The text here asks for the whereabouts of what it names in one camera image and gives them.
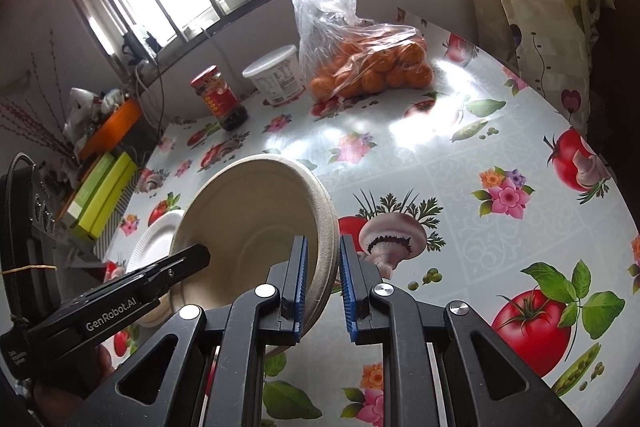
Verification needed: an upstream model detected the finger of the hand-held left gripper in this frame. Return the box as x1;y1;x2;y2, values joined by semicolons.
102;243;211;303

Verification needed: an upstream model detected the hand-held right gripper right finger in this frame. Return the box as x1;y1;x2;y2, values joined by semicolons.
339;234;583;427

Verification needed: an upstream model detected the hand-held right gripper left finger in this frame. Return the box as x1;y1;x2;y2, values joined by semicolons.
65;234;309;427

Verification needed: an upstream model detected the large ribbed white foam plate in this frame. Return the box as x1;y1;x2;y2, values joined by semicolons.
125;211;185;275

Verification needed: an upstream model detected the large beige paper bowl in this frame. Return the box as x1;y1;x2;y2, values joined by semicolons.
169;153;340;343

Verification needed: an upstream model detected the lime green striped box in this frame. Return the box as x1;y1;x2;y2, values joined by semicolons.
70;153;138;242

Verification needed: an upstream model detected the orange tray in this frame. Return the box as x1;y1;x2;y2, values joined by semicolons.
77;99;143;162

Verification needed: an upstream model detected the red label sauce jar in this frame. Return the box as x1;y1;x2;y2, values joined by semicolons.
190;65;249;132

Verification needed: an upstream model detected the white plastic bag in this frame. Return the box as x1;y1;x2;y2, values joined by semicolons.
62;87;126;142

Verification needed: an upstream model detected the dried twig decoration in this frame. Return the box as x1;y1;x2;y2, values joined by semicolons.
0;32;76;158

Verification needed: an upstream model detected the white plastic tub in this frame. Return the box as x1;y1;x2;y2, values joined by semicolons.
242;45;307;106

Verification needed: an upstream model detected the plastic bag of oranges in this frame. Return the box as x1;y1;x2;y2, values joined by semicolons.
291;0;435;102

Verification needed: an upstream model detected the wall cable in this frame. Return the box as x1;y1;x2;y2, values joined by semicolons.
132;57;168;142

